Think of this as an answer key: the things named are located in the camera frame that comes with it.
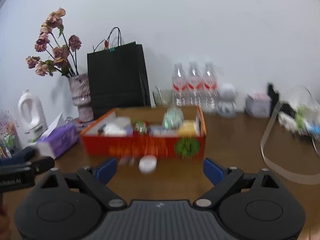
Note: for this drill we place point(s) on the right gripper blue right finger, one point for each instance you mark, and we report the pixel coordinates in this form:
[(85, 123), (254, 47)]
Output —
[(213, 171)]

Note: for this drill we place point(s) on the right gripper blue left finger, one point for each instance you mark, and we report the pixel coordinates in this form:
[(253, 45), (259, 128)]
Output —
[(105, 171)]

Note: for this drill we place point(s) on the white round lid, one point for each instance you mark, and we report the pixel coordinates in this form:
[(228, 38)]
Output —
[(147, 164)]

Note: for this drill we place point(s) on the person's left hand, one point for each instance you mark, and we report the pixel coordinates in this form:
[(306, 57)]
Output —
[(5, 231)]

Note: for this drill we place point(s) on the white detergent jug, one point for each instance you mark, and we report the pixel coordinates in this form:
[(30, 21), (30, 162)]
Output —
[(32, 116)]

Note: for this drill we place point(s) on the white yellow plush toy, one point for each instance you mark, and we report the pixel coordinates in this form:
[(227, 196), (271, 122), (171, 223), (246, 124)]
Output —
[(188, 129)]

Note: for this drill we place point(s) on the purple tissue pack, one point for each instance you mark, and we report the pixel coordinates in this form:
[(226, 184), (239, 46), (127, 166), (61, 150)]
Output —
[(58, 138)]

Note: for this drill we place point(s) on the orange cardboard box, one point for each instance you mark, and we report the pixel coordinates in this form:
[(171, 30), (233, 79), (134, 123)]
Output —
[(138, 144)]

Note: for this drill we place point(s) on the red green ribbon bow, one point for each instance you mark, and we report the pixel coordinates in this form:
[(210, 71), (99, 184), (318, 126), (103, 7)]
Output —
[(140, 127)]

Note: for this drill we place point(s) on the iridescent plastic wrapper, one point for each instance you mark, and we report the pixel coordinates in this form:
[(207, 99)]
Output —
[(173, 118)]

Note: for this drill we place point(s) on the white astronaut speaker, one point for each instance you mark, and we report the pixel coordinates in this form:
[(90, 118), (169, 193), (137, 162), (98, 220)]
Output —
[(227, 95)]

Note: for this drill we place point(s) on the floral tin box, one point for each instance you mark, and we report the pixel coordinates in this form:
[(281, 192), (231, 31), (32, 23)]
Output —
[(258, 105)]

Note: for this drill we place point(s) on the purple patterned vase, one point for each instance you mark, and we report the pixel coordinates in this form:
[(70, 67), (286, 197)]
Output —
[(81, 98)]

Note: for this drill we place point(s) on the right water bottle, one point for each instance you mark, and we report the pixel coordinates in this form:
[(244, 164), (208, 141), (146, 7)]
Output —
[(209, 87)]

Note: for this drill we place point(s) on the water bottle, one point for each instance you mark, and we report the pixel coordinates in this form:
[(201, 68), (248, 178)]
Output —
[(195, 84), (209, 87), (179, 85)]

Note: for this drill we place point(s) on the middle water bottle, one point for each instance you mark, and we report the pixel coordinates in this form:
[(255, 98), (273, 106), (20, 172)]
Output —
[(195, 84)]

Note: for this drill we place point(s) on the clear glass cup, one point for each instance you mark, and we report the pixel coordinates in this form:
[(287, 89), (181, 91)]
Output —
[(162, 97)]

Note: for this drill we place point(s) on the left water bottle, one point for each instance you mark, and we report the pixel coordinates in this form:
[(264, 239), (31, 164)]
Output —
[(179, 85)]

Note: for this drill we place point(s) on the black paper bag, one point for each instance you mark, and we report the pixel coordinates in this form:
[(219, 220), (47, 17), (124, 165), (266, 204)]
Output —
[(117, 76)]

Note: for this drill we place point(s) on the black device at right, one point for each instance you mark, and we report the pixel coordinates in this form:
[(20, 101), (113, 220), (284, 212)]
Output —
[(273, 95)]

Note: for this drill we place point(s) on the clear face shield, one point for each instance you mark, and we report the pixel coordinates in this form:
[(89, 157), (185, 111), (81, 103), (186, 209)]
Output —
[(290, 142)]

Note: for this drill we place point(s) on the dried pink flowers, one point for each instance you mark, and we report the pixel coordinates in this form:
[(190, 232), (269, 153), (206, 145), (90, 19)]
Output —
[(62, 51)]

